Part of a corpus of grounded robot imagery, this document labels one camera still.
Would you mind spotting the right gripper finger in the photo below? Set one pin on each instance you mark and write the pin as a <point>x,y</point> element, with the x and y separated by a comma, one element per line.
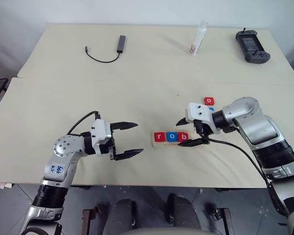
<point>183,121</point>
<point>192,142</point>

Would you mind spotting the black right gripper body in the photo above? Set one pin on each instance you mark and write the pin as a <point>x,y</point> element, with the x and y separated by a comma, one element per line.
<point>203,131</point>

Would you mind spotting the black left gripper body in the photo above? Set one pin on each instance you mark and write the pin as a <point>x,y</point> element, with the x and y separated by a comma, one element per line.
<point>112,149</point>

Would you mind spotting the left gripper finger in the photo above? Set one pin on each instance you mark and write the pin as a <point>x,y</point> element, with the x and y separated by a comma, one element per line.
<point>125,125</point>
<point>129,153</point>

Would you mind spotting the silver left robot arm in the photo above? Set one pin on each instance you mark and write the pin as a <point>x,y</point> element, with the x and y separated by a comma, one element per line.
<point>61,159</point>

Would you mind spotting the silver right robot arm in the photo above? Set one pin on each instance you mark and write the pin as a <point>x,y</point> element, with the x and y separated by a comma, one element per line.
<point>262,129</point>

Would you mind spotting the red letter b block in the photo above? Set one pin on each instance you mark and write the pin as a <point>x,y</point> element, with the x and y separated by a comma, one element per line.
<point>184,136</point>

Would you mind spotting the blue letter o block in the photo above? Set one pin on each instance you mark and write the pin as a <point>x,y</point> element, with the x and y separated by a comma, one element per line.
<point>172,137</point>

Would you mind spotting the red letter r block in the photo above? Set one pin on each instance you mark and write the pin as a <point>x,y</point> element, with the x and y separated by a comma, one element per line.
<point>159,137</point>

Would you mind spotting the red letter o block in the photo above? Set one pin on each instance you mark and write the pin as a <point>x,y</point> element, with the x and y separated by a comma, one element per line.
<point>208,101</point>

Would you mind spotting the wooden letter tray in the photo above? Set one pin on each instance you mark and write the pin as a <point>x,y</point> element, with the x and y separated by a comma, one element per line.
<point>159,144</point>

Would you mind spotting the grey rounded robot leg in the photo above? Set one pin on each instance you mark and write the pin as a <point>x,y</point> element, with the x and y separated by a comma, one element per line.
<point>122,214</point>
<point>183,211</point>

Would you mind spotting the white plastic tube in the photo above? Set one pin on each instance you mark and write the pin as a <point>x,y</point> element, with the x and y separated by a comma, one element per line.
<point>197,39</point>

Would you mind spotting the black handheld controller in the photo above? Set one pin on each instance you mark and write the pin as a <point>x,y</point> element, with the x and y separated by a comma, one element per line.
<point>252,46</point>

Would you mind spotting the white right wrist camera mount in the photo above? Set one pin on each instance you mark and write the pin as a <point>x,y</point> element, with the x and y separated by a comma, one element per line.
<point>201,113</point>

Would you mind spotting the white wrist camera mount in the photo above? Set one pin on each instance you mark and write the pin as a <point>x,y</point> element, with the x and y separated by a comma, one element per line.
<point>201,113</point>
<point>101,133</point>

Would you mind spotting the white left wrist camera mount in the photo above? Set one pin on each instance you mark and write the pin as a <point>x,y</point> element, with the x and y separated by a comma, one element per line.
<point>101,133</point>

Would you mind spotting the brown metal frame post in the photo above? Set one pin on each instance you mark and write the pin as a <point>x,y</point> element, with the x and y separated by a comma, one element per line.
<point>88,220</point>
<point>224,220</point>

